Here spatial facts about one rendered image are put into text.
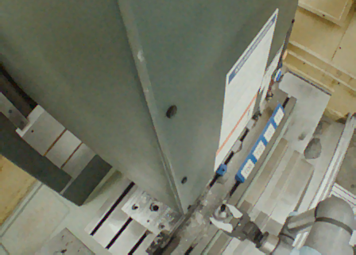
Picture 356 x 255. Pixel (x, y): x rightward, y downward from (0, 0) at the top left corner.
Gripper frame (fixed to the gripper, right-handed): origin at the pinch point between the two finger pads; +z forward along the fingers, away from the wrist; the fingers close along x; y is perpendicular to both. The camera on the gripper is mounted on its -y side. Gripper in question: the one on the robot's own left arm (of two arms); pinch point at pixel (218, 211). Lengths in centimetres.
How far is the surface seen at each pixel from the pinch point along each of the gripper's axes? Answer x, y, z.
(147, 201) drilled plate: -9.2, 19.7, 27.8
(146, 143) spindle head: -12, -74, 6
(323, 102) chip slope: 95, 35, -19
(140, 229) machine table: -21.4, 28.6, 24.6
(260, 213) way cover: 18.7, 41.8, -16.9
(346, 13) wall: 99, -25, -8
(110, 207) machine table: -22, 29, 42
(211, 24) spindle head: -4, -83, 4
